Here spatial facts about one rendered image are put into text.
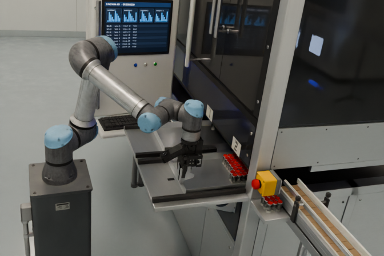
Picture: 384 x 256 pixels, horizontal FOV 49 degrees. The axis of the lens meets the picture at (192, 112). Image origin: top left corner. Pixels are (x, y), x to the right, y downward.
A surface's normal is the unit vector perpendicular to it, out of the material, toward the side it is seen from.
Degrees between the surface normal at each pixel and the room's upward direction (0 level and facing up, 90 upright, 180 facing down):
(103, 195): 0
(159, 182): 0
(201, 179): 0
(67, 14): 90
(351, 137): 90
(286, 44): 90
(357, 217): 90
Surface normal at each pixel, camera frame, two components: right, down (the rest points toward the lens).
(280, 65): 0.31, 0.43
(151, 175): 0.11, -0.91
